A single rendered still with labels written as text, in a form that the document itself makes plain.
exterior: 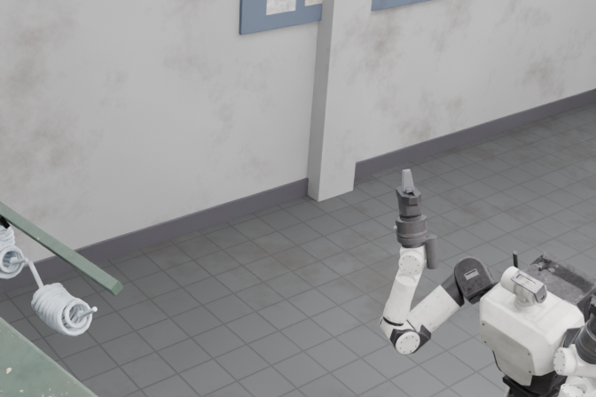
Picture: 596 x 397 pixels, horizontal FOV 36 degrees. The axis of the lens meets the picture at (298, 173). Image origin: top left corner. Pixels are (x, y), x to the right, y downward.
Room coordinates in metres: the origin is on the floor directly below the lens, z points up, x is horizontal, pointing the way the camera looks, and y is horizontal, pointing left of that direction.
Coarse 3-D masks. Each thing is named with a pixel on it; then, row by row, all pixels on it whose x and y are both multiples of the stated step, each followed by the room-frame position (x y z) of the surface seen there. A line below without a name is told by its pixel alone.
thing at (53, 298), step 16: (0, 208) 1.42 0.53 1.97; (16, 224) 1.37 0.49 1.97; (32, 224) 1.36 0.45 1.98; (0, 240) 1.40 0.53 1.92; (48, 240) 1.32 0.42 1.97; (0, 256) 1.36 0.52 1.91; (16, 256) 1.40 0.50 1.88; (64, 256) 1.28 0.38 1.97; (80, 256) 1.27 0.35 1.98; (0, 272) 1.38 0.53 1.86; (16, 272) 1.37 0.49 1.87; (32, 272) 1.32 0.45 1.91; (96, 272) 1.23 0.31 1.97; (48, 288) 1.28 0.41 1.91; (64, 288) 1.30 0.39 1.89; (112, 288) 1.20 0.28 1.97; (32, 304) 1.26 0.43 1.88; (48, 304) 1.25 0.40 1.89; (64, 304) 1.24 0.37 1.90; (80, 304) 1.25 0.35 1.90; (48, 320) 1.24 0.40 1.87; (64, 320) 1.27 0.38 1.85; (80, 320) 1.26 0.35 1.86
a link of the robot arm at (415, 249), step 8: (400, 240) 2.24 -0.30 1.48; (408, 240) 2.22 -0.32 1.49; (416, 240) 2.22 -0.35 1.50; (424, 240) 2.23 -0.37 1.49; (432, 240) 2.23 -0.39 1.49; (408, 248) 2.23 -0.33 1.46; (416, 248) 2.23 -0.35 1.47; (424, 248) 2.24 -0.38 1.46; (432, 248) 2.23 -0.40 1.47; (400, 256) 2.23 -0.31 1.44; (408, 256) 2.20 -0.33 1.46; (416, 256) 2.19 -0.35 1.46; (424, 256) 2.23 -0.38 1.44; (432, 256) 2.22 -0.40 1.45; (400, 264) 2.20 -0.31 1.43; (408, 264) 2.19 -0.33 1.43; (416, 264) 2.19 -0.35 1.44; (432, 264) 2.22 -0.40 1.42; (408, 272) 2.19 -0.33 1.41; (416, 272) 2.18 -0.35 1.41
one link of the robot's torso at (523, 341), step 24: (552, 264) 2.27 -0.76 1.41; (552, 288) 2.18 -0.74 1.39; (576, 288) 2.17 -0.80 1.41; (480, 312) 2.18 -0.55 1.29; (504, 312) 2.12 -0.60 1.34; (528, 312) 2.10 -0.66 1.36; (552, 312) 2.10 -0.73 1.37; (576, 312) 2.09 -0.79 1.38; (480, 336) 2.18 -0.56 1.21; (504, 336) 2.09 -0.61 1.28; (528, 336) 2.04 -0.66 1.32; (552, 336) 2.02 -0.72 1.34; (504, 360) 2.14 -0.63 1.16; (528, 360) 2.04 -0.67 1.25; (552, 360) 2.01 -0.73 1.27; (528, 384) 2.09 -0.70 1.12; (552, 384) 2.08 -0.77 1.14
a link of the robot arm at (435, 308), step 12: (432, 300) 2.26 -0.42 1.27; (444, 300) 2.25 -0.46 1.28; (420, 312) 2.25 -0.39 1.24; (432, 312) 2.24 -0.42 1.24; (444, 312) 2.24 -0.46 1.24; (420, 324) 2.22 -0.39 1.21; (432, 324) 2.23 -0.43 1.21; (408, 336) 2.17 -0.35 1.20; (420, 336) 2.19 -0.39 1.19; (396, 348) 2.16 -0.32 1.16; (408, 348) 2.17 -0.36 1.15
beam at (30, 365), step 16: (0, 320) 1.10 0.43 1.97; (0, 336) 1.07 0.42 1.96; (16, 336) 1.07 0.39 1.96; (0, 352) 1.05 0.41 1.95; (16, 352) 1.04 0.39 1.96; (32, 352) 1.03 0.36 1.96; (0, 368) 1.02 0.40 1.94; (16, 368) 1.02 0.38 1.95; (32, 368) 1.01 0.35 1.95; (48, 368) 1.00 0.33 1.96; (0, 384) 1.00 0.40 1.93; (16, 384) 0.99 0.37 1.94; (32, 384) 0.99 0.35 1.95; (48, 384) 0.98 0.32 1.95; (64, 384) 0.97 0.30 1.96; (80, 384) 0.97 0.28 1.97
